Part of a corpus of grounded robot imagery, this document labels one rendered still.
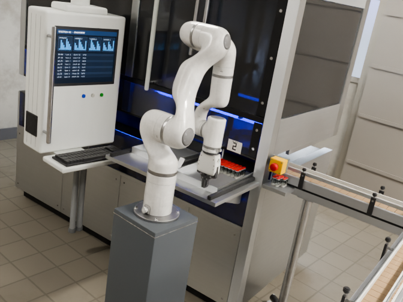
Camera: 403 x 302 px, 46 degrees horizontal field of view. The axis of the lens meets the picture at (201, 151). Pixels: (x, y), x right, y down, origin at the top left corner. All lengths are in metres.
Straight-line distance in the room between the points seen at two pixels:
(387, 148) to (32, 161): 2.99
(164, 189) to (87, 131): 1.01
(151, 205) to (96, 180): 1.34
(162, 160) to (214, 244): 0.97
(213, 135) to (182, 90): 0.34
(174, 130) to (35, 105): 1.07
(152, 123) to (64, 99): 0.91
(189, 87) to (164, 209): 0.50
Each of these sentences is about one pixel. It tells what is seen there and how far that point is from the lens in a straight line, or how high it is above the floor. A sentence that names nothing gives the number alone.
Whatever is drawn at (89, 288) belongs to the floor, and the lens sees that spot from 2.99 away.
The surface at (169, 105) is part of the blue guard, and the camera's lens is 2.68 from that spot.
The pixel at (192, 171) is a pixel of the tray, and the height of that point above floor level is 0.88.
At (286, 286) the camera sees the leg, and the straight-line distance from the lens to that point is 2.74.
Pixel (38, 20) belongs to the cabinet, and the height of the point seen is 1.49.
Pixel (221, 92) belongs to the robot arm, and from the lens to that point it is 2.02.
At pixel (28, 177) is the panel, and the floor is 0.23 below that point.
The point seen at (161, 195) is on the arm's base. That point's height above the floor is 0.97.
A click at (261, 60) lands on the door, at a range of 2.35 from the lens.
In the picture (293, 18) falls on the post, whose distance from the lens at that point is 2.27.
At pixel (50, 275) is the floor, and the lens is 3.09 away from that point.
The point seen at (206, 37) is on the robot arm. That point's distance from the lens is 1.83.
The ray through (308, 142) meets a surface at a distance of 2.84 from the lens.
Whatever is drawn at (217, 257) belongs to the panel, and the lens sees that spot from 2.72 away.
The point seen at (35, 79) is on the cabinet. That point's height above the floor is 1.19.
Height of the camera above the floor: 1.75
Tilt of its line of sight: 18 degrees down
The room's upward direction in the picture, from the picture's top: 9 degrees clockwise
